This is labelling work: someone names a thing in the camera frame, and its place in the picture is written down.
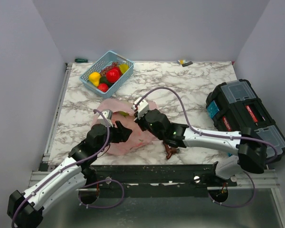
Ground green fake avocado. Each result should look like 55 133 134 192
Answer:
99 76 113 87

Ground yellow fake starfruit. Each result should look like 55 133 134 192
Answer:
118 64 129 74

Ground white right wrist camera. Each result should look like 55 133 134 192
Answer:
132 97 150 119

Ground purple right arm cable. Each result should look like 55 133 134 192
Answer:
133 87 280 208

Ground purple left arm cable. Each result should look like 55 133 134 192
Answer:
11 109 125 228

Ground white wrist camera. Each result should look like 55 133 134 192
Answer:
132 97 150 119
97 109 113 127

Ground metal rail at table edge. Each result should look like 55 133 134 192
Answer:
42 63 73 162

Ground red fake fruit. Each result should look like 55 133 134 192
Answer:
106 69 120 83
97 83 109 93

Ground green handled screwdriver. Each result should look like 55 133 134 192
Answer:
74 58 89 63

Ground green fake fruit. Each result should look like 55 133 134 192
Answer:
119 111 129 116

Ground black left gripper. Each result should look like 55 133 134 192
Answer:
96 121 132 154

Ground pink plastic bag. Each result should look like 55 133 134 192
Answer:
92 98 162 156

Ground black plastic toolbox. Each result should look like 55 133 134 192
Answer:
206 79 285 162

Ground black mounting bar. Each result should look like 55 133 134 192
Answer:
39 161 238 199

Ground light blue plastic basket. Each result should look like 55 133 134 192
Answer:
79 51 134 99

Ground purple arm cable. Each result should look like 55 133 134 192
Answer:
133 87 280 208
11 109 125 228

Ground purple fake grapes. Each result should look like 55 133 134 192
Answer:
100 62 118 75

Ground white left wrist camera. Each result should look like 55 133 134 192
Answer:
97 109 113 127

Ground yellow fake pear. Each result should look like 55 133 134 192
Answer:
88 72 101 87

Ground red fake pomegranate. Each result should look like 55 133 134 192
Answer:
113 66 123 76

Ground yellow black small tool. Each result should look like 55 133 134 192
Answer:
177 59 193 67

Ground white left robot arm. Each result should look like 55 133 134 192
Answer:
7 121 133 228

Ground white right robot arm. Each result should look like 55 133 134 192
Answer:
134 109 267 186

